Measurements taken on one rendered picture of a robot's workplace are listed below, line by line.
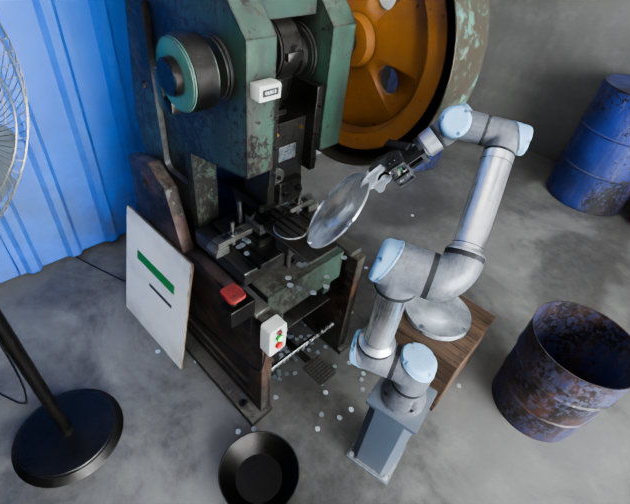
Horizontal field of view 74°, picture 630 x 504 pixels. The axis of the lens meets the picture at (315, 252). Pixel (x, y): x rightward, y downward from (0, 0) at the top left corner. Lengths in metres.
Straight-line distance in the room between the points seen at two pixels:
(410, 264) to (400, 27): 0.77
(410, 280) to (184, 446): 1.23
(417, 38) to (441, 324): 1.11
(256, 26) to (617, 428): 2.22
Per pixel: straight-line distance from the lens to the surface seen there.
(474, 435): 2.09
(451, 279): 1.00
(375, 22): 1.52
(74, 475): 1.93
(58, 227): 2.57
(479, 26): 1.39
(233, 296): 1.29
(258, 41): 1.10
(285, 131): 1.32
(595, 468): 2.30
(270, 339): 1.39
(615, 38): 4.26
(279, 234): 1.46
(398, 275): 0.99
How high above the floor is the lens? 1.72
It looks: 42 degrees down
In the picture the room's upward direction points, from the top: 8 degrees clockwise
